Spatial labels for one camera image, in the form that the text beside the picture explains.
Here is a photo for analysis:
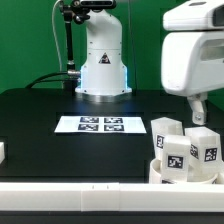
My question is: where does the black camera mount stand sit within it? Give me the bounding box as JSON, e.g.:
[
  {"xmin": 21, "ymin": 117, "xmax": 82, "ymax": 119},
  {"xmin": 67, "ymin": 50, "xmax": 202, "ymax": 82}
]
[{"xmin": 59, "ymin": 0, "xmax": 118, "ymax": 96}]

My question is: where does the white block at left edge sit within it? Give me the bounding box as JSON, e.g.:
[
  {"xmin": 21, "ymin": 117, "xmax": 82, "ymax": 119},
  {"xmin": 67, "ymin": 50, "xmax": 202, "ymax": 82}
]
[{"xmin": 0, "ymin": 142, "xmax": 5, "ymax": 164}]

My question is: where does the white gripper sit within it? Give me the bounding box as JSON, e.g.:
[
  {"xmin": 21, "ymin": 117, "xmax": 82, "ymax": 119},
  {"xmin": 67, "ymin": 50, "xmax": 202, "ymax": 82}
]
[{"xmin": 161, "ymin": 31, "xmax": 224, "ymax": 125}]

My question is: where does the white marker sheet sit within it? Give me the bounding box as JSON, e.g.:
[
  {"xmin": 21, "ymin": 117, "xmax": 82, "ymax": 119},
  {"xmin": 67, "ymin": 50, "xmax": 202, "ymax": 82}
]
[{"xmin": 55, "ymin": 116, "xmax": 146, "ymax": 134}]

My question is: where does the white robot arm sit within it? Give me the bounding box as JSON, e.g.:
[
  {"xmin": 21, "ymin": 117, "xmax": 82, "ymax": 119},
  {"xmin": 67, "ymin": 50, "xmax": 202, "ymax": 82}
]
[{"xmin": 161, "ymin": 0, "xmax": 224, "ymax": 125}]

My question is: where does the grey cable on stand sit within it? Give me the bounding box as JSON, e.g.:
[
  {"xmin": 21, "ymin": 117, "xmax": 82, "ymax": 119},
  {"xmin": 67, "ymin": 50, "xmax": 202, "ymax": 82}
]
[{"xmin": 51, "ymin": 0, "xmax": 66, "ymax": 73}]

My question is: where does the white L-shaped obstacle wall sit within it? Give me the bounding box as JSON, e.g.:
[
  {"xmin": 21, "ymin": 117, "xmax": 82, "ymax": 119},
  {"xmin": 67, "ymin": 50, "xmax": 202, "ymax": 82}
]
[{"xmin": 0, "ymin": 182, "xmax": 224, "ymax": 212}]

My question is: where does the white round stool seat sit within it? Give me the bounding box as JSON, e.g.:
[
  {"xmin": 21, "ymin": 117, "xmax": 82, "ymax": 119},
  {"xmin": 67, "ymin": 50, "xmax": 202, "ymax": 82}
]
[{"xmin": 149, "ymin": 159, "xmax": 224, "ymax": 185}]

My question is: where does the black cable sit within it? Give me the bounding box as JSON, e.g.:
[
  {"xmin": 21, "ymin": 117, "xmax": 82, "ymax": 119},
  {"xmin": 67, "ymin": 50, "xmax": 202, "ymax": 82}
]
[{"xmin": 25, "ymin": 71, "xmax": 71, "ymax": 90}]

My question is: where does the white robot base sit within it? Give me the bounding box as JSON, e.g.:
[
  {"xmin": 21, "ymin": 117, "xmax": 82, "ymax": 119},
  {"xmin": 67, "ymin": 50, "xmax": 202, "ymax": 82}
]
[{"xmin": 75, "ymin": 10, "xmax": 132, "ymax": 102}]

